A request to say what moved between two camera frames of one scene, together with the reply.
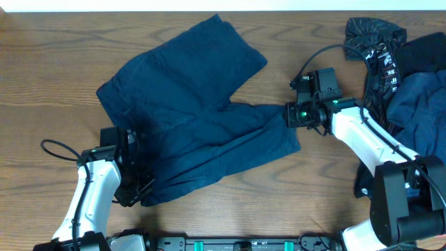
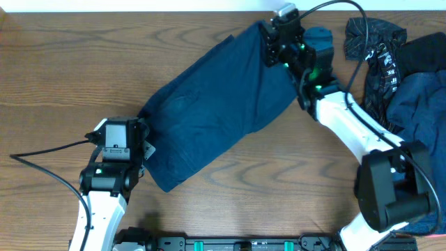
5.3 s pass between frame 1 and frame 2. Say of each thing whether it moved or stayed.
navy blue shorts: moved
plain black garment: stayed
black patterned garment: stayed
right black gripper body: moved
